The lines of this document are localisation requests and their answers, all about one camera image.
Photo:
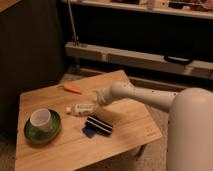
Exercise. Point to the grey metal shelf rack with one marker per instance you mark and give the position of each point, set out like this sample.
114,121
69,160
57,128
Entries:
127,34

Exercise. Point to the wooden low table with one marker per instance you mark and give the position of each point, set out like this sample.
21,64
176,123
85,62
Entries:
133,126

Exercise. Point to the black striped box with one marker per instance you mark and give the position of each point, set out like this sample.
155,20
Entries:
99,125

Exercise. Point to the green plate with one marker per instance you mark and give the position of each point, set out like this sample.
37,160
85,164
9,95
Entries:
36,136

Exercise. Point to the white cup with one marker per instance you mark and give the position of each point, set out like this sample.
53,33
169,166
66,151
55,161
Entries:
41,119

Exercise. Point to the white plastic bottle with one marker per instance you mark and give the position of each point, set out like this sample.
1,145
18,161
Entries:
81,109

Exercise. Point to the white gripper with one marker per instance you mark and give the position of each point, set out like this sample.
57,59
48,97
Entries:
103,97

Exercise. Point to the black handle on shelf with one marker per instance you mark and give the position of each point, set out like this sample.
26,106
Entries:
178,61

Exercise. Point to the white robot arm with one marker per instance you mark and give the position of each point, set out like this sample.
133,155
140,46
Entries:
190,127

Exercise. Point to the blue flat object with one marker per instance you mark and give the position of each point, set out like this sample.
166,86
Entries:
89,132

